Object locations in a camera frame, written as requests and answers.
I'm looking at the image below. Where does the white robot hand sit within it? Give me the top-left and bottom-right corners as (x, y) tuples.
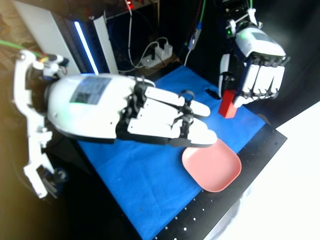
(218, 26), (291, 109)
(47, 73), (218, 148)

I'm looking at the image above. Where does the red cube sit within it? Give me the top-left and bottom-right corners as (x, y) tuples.
(217, 89), (237, 119)

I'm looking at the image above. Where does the pink square plate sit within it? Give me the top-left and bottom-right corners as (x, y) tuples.
(181, 138), (243, 194)

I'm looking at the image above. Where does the blue plug connector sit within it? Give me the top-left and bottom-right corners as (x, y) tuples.
(187, 22), (203, 51)

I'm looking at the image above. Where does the blue cloth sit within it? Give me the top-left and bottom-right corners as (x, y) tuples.
(76, 65), (267, 240)

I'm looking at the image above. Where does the white tower case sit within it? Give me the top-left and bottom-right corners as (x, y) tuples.
(12, 0), (120, 76)

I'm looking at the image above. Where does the white power strip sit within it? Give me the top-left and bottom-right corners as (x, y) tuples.
(140, 43), (174, 69)

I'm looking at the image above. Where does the white cable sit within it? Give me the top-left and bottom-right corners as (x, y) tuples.
(124, 7), (151, 73)

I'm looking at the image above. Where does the green cable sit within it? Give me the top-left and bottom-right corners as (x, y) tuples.
(0, 39), (45, 57)
(198, 0), (207, 26)

